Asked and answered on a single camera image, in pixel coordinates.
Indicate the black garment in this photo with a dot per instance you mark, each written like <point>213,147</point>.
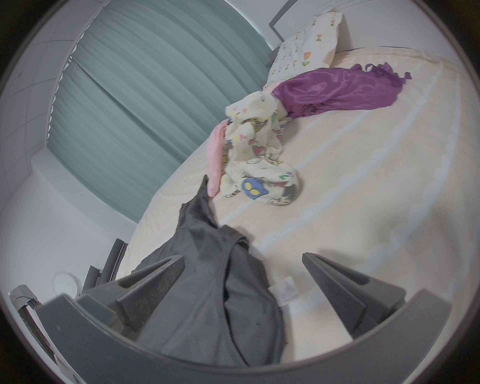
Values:
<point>210,296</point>

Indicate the white printed pillow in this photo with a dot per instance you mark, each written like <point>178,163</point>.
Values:
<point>303,48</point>

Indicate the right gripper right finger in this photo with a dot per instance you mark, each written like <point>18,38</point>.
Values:
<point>337,290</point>

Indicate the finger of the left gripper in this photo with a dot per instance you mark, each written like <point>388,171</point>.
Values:
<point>114,258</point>
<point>92,277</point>

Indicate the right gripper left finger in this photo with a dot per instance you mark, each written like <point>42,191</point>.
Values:
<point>150,287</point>

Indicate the bed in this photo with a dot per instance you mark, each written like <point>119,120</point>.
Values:
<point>375,168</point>

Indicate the blue-green curtain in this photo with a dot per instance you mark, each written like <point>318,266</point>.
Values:
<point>142,93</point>

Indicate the pink garment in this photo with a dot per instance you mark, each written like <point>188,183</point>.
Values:
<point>215,157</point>

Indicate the white printed garment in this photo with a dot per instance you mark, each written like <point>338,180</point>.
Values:
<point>255,165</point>

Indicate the purple garment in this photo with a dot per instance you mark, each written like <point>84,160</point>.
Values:
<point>330,92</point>

